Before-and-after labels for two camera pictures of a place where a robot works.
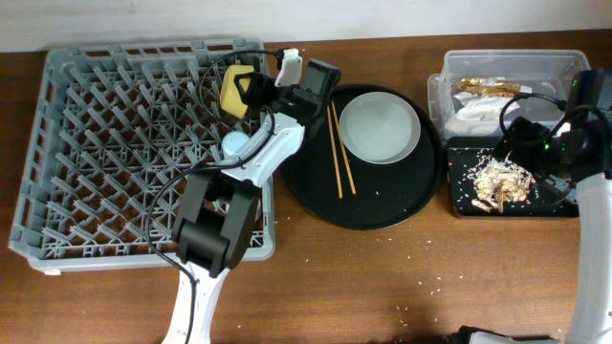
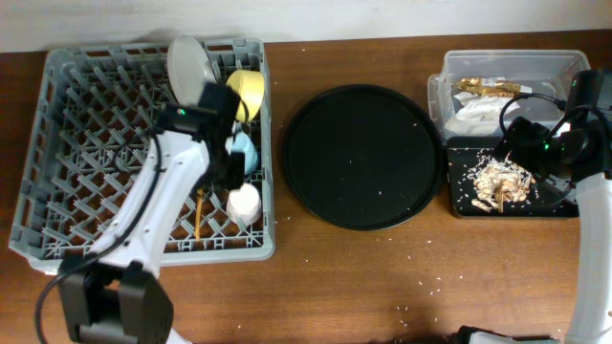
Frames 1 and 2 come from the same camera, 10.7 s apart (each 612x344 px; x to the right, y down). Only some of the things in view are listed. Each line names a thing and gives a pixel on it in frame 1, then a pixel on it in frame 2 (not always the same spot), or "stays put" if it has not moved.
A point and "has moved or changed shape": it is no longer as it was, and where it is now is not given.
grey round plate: (380, 127) -> (188, 66)
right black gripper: (534, 136) stays put
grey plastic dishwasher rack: (117, 130) stays put
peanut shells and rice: (500, 182) stays put
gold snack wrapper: (488, 87) stays put
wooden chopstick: (339, 192) has moved or changed shape
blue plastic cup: (233, 140) stays put
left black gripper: (261, 83) -> (236, 177)
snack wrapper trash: (479, 115) stays put
